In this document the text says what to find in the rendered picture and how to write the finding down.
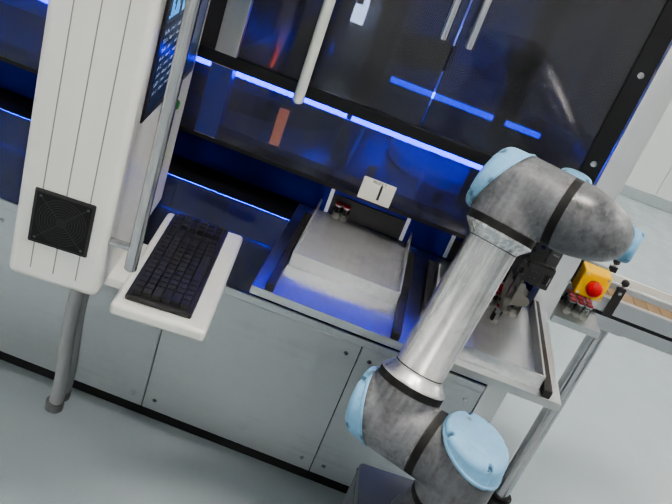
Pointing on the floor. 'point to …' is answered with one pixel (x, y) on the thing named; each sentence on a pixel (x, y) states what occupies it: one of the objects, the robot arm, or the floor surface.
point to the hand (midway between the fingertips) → (500, 302)
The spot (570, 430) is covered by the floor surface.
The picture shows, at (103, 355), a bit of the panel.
